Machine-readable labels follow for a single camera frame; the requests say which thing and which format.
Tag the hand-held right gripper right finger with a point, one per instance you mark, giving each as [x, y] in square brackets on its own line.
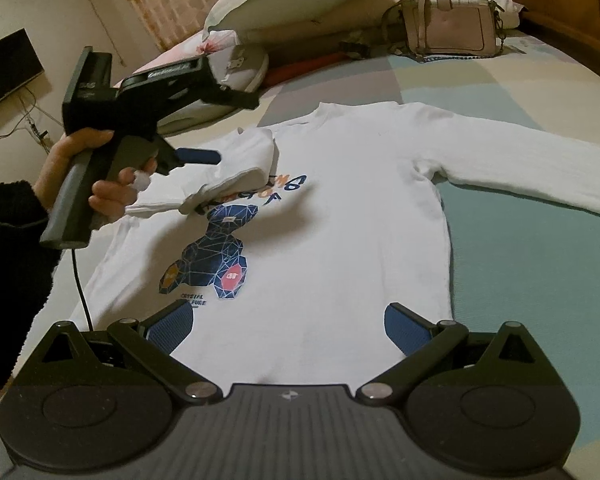
[404, 326]

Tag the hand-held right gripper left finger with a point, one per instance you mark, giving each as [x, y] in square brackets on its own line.
[172, 324]

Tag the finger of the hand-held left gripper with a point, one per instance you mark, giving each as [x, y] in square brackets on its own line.
[235, 100]
[197, 156]

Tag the white bear print sweatshirt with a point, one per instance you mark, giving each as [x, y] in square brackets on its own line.
[355, 200]

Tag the person's left hand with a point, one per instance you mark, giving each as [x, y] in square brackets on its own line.
[60, 160]

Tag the grey donut pillow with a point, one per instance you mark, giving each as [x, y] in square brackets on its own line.
[245, 67]

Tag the orange cloth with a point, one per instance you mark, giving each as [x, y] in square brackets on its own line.
[305, 65]

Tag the black television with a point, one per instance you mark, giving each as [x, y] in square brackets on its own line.
[5, 75]

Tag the dark grey folded blanket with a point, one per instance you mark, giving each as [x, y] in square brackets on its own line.
[330, 35]

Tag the orange patterned curtain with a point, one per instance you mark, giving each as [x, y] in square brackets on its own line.
[170, 0]

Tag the pink leather handbag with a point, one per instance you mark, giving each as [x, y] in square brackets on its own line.
[455, 30]

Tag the wooden headboard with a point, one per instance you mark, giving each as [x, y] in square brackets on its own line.
[570, 10]

